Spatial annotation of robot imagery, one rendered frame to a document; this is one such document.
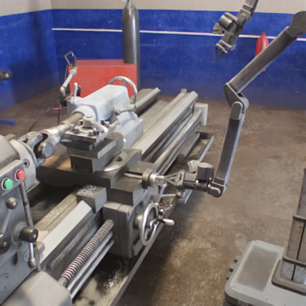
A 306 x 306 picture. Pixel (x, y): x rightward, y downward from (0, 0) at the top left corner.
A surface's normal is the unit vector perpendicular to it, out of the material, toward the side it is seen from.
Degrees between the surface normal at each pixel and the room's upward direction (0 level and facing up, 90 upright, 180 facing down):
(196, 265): 0
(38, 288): 32
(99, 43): 90
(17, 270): 90
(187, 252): 0
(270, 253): 0
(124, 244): 90
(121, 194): 90
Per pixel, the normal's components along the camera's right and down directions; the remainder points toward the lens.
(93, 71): -0.02, 0.43
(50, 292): 0.49, -0.69
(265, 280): -0.01, -0.90
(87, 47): -0.36, 0.40
